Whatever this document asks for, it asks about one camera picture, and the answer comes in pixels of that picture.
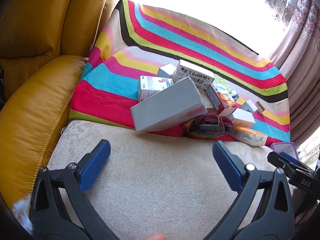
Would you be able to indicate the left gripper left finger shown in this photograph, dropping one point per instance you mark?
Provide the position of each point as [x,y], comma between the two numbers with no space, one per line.
[59,208]

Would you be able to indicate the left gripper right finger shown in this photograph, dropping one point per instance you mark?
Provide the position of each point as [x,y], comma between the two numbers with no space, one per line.
[274,217]

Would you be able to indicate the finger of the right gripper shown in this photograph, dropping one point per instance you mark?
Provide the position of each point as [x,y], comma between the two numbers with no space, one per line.
[289,164]

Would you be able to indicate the orange white box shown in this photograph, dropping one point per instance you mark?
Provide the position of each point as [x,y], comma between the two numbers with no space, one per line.
[249,136]

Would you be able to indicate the white box red logo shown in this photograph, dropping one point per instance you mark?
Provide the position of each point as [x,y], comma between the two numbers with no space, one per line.
[239,117]

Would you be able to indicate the white cube box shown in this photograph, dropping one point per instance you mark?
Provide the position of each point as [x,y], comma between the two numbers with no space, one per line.
[249,106]

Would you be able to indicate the red snack package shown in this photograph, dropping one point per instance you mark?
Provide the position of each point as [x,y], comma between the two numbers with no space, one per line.
[221,99]

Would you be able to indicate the cream tall medicine box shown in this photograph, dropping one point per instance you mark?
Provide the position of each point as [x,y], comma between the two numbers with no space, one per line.
[200,76]

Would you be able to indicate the large grey box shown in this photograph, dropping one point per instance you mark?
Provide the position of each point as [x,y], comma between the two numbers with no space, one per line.
[171,107]

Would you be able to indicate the silver cube box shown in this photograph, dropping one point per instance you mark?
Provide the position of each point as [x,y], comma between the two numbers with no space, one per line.
[166,71]

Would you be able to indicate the white blue medicine box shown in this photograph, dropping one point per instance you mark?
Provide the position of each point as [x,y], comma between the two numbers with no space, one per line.
[151,85]

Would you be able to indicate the gold white slim box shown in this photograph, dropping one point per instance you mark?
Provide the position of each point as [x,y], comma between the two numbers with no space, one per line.
[260,107]

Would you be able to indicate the teal tissue pack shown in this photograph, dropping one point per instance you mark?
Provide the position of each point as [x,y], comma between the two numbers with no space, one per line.
[234,95]

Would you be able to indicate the green sponge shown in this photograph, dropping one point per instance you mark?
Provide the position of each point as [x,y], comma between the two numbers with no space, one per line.
[220,81]

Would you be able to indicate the person left hand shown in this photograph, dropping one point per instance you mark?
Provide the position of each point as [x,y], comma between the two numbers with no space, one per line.
[157,236]

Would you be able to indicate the purple storage box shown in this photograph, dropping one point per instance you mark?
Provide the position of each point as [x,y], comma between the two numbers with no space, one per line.
[286,147]

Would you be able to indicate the pink patterned curtain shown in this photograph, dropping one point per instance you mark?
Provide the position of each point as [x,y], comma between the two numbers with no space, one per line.
[297,58]

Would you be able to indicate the mustard leather armchair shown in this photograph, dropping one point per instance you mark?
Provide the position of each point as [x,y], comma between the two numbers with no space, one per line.
[45,45]

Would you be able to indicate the striped colourful cloth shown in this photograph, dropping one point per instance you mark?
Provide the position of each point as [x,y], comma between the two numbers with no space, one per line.
[138,39]

